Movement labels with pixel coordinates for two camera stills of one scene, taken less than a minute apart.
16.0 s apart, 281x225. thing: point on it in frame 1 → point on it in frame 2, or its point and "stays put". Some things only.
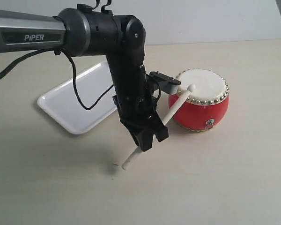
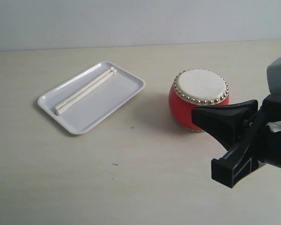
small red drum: x=206 y=106 stays put
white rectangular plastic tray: x=62 y=105 stays put
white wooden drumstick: x=137 y=152 → x=84 y=88
